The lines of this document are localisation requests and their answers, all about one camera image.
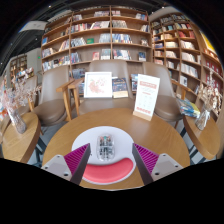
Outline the white mouse pad, red wrist rest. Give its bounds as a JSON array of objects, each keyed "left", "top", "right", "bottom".
[{"left": 71, "top": 125, "right": 137, "bottom": 186}]

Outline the dark cover book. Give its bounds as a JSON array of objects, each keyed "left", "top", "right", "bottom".
[{"left": 111, "top": 77, "right": 129, "bottom": 99}]

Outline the round wooden side table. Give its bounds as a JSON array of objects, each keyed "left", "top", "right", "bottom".
[
  {"left": 182, "top": 114, "right": 222, "bottom": 161},
  {"left": 0, "top": 111, "right": 42, "bottom": 164}
]

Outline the stack of colourful books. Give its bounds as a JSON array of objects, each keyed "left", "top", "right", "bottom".
[{"left": 178, "top": 97, "right": 202, "bottom": 119}]

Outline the wide wooden bookshelf unit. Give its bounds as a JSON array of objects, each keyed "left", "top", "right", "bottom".
[{"left": 40, "top": 4, "right": 154, "bottom": 73}]

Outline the glass vase with dried flowers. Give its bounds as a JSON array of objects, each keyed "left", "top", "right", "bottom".
[
  {"left": 194, "top": 68, "right": 224, "bottom": 132},
  {"left": 0, "top": 78, "right": 38, "bottom": 135}
]

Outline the brown padded wooden armchair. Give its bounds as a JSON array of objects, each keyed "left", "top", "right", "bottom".
[
  {"left": 26, "top": 64, "right": 75, "bottom": 127},
  {"left": 142, "top": 61, "right": 194, "bottom": 123},
  {"left": 56, "top": 59, "right": 141, "bottom": 116}
]

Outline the white sign on wooden base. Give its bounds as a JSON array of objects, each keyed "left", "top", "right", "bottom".
[{"left": 132, "top": 73, "right": 161, "bottom": 122}]

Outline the distant wooden bookshelf unit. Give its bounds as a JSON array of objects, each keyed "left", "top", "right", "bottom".
[{"left": 9, "top": 53, "right": 34, "bottom": 81}]

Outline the curved wooden bookshelf unit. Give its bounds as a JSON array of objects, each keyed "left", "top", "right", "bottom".
[{"left": 149, "top": 11, "right": 224, "bottom": 98}]

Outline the transparent computer mouse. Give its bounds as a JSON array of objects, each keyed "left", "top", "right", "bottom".
[{"left": 96, "top": 133, "right": 116, "bottom": 162}]

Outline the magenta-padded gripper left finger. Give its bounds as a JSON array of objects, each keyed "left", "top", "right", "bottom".
[{"left": 41, "top": 143, "right": 92, "bottom": 186}]

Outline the white framed floral picture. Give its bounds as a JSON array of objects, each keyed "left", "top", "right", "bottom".
[{"left": 83, "top": 71, "right": 113, "bottom": 99}]

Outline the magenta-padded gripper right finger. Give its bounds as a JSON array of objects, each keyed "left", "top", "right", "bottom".
[{"left": 131, "top": 143, "right": 184, "bottom": 186}]

